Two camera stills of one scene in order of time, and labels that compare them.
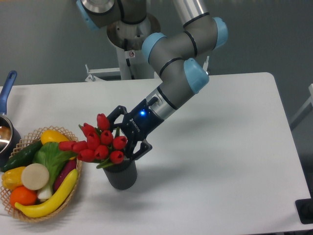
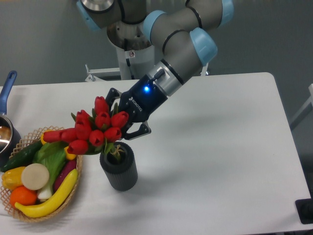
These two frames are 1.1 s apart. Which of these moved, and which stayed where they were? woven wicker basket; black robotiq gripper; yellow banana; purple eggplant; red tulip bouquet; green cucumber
Moved: red tulip bouquet; black robotiq gripper
Stayed: purple eggplant; yellow banana; green cucumber; woven wicker basket
